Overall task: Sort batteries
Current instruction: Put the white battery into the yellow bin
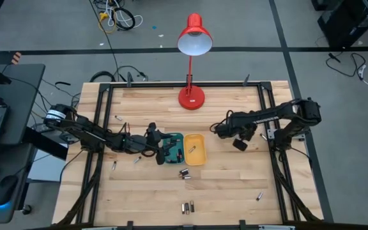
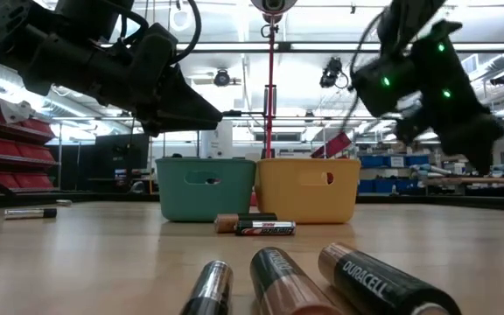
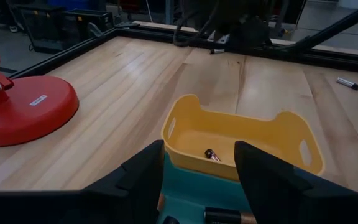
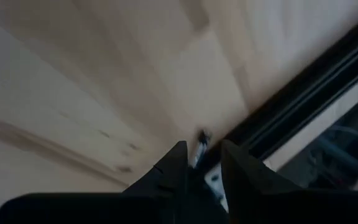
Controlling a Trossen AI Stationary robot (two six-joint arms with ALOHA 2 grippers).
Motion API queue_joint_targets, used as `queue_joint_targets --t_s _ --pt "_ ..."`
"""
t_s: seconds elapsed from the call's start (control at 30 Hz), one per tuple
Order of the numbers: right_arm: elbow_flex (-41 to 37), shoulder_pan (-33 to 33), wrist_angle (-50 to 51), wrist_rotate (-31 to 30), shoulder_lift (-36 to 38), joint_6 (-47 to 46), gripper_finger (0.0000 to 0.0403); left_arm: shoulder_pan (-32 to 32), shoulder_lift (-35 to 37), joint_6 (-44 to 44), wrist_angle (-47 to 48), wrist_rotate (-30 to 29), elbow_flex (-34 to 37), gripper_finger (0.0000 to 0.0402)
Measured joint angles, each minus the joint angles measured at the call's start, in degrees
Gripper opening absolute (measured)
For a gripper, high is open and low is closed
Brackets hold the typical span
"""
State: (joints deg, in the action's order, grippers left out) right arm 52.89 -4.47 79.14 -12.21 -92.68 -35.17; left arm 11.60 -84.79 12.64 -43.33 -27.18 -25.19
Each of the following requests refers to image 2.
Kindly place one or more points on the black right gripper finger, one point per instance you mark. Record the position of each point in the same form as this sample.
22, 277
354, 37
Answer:
414, 129

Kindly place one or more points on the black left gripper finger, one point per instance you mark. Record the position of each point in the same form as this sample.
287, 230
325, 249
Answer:
191, 109
153, 127

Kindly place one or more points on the black copper Duracell battery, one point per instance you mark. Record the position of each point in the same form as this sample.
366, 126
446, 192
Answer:
282, 284
379, 289

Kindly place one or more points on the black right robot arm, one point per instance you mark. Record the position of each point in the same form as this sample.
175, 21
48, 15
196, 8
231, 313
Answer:
405, 22

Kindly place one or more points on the black monitor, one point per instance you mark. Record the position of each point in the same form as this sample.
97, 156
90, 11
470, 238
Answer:
121, 153

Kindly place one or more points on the white cylindrical tank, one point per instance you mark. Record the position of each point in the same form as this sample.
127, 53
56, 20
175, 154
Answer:
216, 144

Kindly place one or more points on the wooden beam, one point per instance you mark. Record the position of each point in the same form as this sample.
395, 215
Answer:
488, 180

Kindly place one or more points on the blue bin shelf unit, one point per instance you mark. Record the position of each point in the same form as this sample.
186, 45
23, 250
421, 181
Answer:
370, 162

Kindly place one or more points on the red tilted bin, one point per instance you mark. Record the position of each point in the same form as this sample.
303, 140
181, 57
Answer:
333, 145

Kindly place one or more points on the teal plastic bin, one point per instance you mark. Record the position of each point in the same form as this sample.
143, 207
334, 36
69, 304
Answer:
204, 201

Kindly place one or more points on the yellow plastic bin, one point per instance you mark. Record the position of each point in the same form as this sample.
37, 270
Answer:
306, 201

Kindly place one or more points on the black silver Energizer battery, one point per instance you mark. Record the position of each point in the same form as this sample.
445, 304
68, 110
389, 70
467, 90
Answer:
265, 228

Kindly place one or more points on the black round hanging camera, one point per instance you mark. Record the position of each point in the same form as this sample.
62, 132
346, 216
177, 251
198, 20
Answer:
221, 79

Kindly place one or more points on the silver ventilation duct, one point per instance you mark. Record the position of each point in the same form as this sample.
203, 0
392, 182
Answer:
72, 111

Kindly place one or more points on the black metal frame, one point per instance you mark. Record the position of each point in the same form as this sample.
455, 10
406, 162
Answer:
243, 113

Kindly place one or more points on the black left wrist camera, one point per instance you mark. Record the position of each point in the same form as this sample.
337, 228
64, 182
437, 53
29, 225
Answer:
158, 44

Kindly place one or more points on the red camera stand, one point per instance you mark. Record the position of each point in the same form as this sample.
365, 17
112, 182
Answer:
270, 87

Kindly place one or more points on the black table border rail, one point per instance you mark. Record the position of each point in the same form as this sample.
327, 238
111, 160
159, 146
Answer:
103, 198

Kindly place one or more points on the white grey bracket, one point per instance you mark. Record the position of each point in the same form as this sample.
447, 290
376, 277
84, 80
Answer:
16, 111

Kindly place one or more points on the black hanging camera device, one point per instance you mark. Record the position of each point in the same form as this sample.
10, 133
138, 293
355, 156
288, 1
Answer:
331, 72

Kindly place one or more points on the black overhead frame bar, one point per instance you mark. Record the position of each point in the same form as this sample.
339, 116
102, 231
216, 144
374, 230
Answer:
284, 47

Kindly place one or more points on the grey round overhead camera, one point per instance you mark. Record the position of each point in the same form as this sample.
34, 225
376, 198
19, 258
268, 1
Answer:
274, 5

